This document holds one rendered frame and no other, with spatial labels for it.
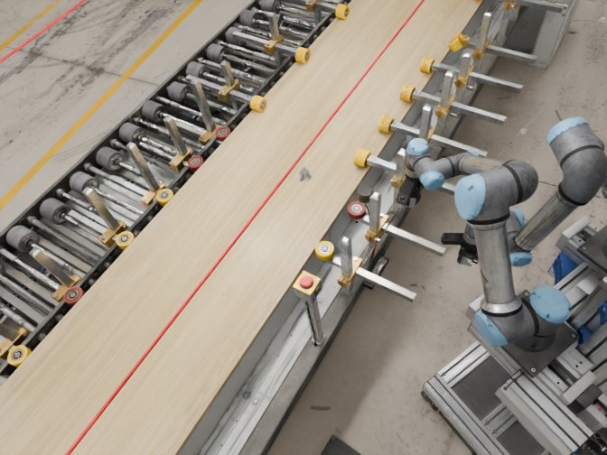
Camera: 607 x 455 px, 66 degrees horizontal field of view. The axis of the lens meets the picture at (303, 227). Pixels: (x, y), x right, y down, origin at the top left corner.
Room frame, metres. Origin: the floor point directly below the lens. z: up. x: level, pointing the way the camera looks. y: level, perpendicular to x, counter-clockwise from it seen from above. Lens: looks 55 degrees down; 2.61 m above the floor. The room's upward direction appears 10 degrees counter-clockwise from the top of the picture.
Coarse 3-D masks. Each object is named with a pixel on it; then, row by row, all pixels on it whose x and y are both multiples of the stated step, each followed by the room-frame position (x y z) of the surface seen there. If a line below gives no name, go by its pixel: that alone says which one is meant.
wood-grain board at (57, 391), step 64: (384, 0) 2.80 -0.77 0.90; (448, 0) 2.68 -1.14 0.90; (320, 64) 2.28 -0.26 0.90; (384, 64) 2.18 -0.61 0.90; (256, 128) 1.86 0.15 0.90; (320, 128) 1.77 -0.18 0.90; (192, 192) 1.50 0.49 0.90; (256, 192) 1.43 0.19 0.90; (320, 192) 1.36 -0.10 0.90; (128, 256) 1.20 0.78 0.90; (192, 256) 1.14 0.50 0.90; (256, 256) 1.08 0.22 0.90; (64, 320) 0.94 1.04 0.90; (128, 320) 0.89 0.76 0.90; (192, 320) 0.84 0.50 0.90; (256, 320) 0.79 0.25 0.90; (64, 384) 0.67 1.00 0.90; (128, 384) 0.63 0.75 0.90; (192, 384) 0.58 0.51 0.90; (0, 448) 0.48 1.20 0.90; (64, 448) 0.44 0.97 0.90; (128, 448) 0.40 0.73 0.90
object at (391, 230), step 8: (368, 216) 1.21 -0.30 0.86; (368, 224) 1.18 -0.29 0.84; (384, 224) 1.15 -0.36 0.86; (392, 232) 1.10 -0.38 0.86; (400, 232) 1.09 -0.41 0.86; (408, 240) 1.05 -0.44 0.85; (416, 240) 1.04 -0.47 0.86; (424, 240) 1.03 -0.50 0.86; (424, 248) 1.01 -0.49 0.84; (432, 248) 0.98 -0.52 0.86; (440, 248) 0.98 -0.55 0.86
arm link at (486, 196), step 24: (504, 168) 0.78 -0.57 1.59; (456, 192) 0.78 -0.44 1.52; (480, 192) 0.72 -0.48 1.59; (504, 192) 0.71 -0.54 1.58; (480, 216) 0.68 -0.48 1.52; (504, 216) 0.67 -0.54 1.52; (480, 240) 0.65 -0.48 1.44; (504, 240) 0.64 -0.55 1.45; (480, 264) 0.62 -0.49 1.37; (504, 264) 0.59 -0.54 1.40; (504, 288) 0.54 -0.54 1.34; (480, 312) 0.52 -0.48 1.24; (504, 312) 0.49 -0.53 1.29; (528, 312) 0.49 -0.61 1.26; (504, 336) 0.44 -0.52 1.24; (528, 336) 0.44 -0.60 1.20
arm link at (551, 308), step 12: (540, 288) 0.55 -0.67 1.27; (552, 288) 0.55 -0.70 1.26; (528, 300) 0.53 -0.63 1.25; (540, 300) 0.52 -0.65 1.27; (552, 300) 0.51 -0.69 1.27; (564, 300) 0.51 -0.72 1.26; (540, 312) 0.48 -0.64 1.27; (552, 312) 0.47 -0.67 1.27; (564, 312) 0.47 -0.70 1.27; (540, 324) 0.46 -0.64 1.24; (552, 324) 0.45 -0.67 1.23
